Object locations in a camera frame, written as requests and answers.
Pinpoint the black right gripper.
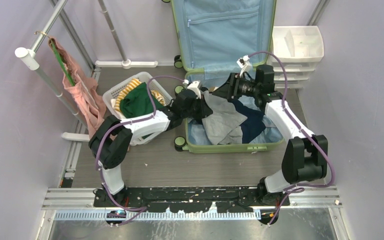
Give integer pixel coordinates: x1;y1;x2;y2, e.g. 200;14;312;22
212;73;260;100

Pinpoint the white plastic drawer organizer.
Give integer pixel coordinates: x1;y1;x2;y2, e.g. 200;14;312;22
270;26;325;89

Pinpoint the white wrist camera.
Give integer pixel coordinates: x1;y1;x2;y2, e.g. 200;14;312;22
236;55;253;78
183;79;202;99

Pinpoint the dark green garment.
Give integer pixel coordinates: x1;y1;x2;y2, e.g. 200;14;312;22
118;83;163;118

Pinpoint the grey garment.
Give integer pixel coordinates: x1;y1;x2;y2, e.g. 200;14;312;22
202;91;248;145

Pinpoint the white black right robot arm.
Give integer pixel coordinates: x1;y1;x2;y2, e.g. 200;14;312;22
213;64;328;206

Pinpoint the green clothes hanger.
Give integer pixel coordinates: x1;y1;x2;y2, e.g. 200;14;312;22
48;39;76;87

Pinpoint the navy blue folded garment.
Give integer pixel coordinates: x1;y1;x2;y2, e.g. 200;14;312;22
228;99;266;144

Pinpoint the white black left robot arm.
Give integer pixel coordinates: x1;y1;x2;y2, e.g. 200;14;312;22
88;89;213;207

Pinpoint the yellow white striped garment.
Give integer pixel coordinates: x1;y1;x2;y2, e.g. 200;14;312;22
113;78;153;118

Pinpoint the pink cloth garment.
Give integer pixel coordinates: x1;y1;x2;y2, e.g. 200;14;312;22
48;37;107;139

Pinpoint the white perforated plastic basket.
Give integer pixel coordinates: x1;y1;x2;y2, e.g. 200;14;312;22
102;71;176;147

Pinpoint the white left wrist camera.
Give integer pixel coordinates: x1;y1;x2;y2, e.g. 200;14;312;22
183;79;202;99

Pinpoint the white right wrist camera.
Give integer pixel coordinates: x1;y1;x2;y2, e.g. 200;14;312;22
236;55;253;78

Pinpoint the green ribbed hard-shell suitcase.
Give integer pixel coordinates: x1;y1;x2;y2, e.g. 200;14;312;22
171;0;283;154

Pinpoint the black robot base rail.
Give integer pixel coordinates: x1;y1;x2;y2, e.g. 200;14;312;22
92;184;290;225

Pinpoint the white and silver clothes rack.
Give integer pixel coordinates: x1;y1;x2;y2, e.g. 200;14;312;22
15;0;160;142

